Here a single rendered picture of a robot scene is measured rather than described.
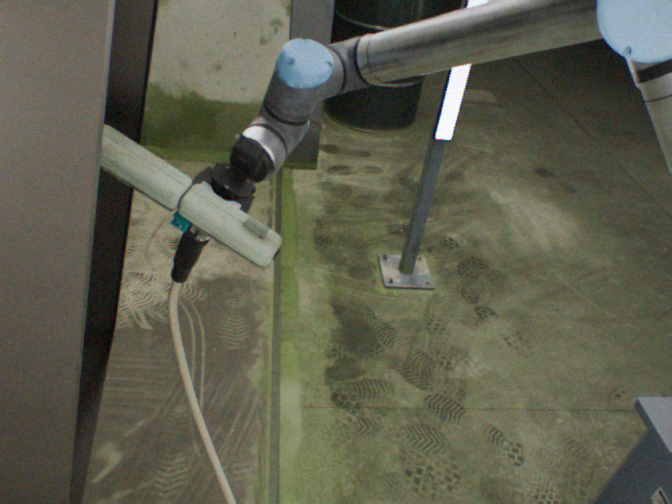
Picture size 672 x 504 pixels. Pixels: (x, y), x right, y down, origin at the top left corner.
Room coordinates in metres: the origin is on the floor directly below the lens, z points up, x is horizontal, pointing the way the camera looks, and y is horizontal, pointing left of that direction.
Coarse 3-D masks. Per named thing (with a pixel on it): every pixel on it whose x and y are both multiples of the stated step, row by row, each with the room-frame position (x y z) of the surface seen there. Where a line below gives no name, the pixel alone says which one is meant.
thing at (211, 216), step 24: (120, 144) 0.69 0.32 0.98; (120, 168) 0.67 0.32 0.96; (144, 168) 0.67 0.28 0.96; (168, 168) 0.68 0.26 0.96; (144, 192) 0.67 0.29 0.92; (168, 192) 0.65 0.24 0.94; (192, 192) 0.66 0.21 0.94; (192, 216) 0.64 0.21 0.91; (216, 216) 0.64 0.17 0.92; (240, 216) 0.66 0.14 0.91; (192, 240) 0.66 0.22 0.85; (216, 240) 0.64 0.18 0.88; (240, 240) 0.63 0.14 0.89; (264, 240) 0.64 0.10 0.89; (192, 264) 0.68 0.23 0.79; (264, 264) 0.62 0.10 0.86
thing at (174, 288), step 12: (168, 300) 0.72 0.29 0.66; (168, 312) 0.72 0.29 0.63; (180, 336) 0.72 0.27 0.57; (180, 348) 0.71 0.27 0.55; (180, 360) 0.70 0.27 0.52; (180, 372) 0.70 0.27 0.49; (192, 396) 0.69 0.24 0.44; (192, 408) 0.68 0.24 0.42; (204, 432) 0.66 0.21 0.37; (204, 444) 0.65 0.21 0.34; (216, 456) 0.65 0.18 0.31; (216, 468) 0.63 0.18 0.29; (228, 492) 0.61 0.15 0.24
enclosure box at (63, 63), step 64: (0, 0) 0.27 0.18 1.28; (64, 0) 0.28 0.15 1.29; (128, 0) 0.84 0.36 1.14; (0, 64) 0.27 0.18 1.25; (64, 64) 0.28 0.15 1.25; (128, 64) 0.84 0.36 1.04; (0, 128) 0.27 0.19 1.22; (64, 128) 0.28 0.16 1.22; (128, 128) 0.84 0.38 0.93; (0, 192) 0.26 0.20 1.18; (64, 192) 0.27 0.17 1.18; (128, 192) 0.83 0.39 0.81; (0, 256) 0.26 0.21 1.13; (64, 256) 0.27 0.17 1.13; (0, 320) 0.26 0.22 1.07; (64, 320) 0.27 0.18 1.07; (0, 384) 0.25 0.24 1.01; (64, 384) 0.27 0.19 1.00; (0, 448) 0.25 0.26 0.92; (64, 448) 0.26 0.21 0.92
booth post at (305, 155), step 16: (304, 0) 2.46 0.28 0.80; (320, 0) 2.47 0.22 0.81; (304, 16) 2.46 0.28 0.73; (320, 16) 2.47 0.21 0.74; (304, 32) 2.46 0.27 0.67; (320, 32) 2.47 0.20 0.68; (320, 112) 2.48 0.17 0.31; (320, 128) 2.48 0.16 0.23; (304, 144) 2.47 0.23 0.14; (288, 160) 2.46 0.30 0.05; (304, 160) 2.47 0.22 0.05
